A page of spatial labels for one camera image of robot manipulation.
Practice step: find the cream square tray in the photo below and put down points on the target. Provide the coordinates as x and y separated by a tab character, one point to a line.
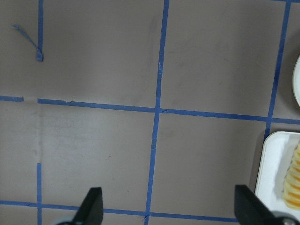
276	157

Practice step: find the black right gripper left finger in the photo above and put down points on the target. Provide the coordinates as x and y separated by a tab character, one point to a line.
91	211

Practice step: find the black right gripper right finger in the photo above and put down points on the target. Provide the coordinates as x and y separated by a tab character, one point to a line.
249	210

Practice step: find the yellow ridged bread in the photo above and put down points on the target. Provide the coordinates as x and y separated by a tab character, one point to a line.
291	192

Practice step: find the cream round plate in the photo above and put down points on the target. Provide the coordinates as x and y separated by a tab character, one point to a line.
296	81

